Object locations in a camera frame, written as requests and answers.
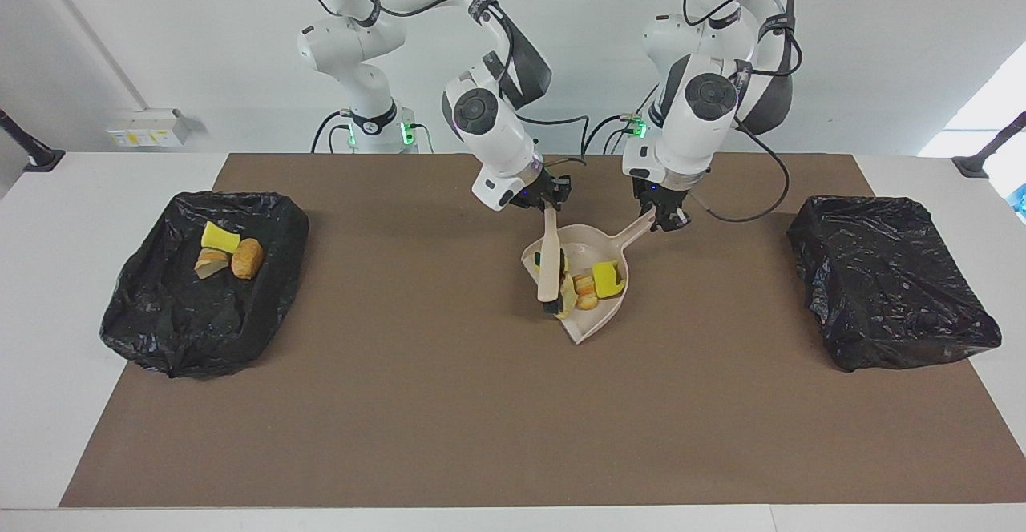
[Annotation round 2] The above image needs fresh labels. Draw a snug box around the green and yellow sponge piece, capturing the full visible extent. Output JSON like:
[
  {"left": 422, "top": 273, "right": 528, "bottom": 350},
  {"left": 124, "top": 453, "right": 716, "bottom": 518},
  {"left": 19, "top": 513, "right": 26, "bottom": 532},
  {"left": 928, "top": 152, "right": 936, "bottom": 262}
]
[{"left": 200, "top": 221, "right": 241, "bottom": 256}]

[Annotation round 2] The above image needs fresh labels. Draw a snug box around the brown table mat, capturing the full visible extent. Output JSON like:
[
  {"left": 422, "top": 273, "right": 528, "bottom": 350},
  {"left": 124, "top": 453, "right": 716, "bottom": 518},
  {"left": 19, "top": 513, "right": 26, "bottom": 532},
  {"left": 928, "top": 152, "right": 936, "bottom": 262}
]
[{"left": 60, "top": 153, "right": 1026, "bottom": 509}]

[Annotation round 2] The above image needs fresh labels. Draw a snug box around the brown toy bread roll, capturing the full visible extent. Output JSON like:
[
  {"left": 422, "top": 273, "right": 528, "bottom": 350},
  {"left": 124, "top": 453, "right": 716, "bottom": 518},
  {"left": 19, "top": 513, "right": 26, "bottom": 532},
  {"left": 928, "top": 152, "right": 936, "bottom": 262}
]
[{"left": 231, "top": 238, "right": 266, "bottom": 280}]

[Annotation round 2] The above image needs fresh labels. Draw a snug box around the pale cream foam chunk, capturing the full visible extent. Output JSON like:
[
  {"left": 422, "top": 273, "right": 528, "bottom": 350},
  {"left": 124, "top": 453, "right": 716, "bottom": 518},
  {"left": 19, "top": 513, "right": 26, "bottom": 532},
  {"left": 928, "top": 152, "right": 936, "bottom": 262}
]
[{"left": 557, "top": 272, "right": 580, "bottom": 320}]

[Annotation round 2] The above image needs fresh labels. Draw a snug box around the black camera stand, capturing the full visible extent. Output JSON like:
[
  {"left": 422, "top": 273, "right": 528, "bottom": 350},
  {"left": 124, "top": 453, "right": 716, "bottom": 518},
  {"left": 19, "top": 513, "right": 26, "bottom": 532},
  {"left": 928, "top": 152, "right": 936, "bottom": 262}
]
[
  {"left": 951, "top": 111, "right": 1026, "bottom": 179},
  {"left": 0, "top": 107, "right": 65, "bottom": 173}
]

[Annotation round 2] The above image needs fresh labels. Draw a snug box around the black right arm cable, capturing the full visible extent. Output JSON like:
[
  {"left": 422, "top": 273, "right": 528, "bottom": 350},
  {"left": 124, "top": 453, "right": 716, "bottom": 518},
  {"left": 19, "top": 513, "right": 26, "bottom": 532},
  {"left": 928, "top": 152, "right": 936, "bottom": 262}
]
[{"left": 293, "top": 0, "right": 590, "bottom": 168}]

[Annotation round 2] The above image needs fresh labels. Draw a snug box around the white wall socket box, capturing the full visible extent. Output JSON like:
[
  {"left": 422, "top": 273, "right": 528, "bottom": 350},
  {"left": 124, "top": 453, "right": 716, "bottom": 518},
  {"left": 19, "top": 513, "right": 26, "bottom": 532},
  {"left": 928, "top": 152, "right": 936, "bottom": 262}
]
[{"left": 106, "top": 108, "right": 192, "bottom": 148}]

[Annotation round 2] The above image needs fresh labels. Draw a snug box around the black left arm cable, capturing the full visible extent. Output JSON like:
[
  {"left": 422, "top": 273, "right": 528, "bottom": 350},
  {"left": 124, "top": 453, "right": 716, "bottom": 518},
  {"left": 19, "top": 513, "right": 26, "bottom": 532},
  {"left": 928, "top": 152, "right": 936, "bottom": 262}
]
[{"left": 584, "top": 0, "right": 802, "bottom": 224}]

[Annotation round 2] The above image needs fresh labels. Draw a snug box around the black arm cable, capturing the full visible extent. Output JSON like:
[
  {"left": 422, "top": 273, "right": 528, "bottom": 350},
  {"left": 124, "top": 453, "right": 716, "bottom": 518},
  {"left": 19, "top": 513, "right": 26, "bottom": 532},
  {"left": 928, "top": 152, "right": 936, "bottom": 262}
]
[
  {"left": 584, "top": 0, "right": 802, "bottom": 224},
  {"left": 293, "top": 0, "right": 590, "bottom": 168}
]

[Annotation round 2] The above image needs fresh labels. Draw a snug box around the beige plastic dustpan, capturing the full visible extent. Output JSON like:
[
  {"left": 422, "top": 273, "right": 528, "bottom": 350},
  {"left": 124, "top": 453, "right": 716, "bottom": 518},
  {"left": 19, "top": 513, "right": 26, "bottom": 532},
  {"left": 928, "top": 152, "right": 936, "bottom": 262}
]
[{"left": 521, "top": 212, "right": 656, "bottom": 345}]

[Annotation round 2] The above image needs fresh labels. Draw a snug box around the notched yellow sponge piece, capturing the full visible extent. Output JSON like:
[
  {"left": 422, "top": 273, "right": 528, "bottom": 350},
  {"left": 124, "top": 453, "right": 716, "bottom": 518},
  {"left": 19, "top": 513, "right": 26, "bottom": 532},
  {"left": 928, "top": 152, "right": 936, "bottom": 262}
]
[{"left": 592, "top": 260, "right": 625, "bottom": 299}]

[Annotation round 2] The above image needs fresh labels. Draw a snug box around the black bag lined bin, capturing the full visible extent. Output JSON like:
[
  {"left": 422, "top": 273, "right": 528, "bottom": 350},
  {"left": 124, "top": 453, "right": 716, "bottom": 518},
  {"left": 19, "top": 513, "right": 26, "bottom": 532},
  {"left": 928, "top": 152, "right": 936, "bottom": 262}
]
[
  {"left": 99, "top": 190, "right": 311, "bottom": 379},
  {"left": 786, "top": 195, "right": 1003, "bottom": 373}
]

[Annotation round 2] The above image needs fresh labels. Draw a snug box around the beige brush with black bristles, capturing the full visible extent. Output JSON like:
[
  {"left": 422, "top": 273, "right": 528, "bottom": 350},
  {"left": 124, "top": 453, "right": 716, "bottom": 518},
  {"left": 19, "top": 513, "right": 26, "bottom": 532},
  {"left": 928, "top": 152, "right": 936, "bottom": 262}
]
[{"left": 535, "top": 205, "right": 565, "bottom": 315}]

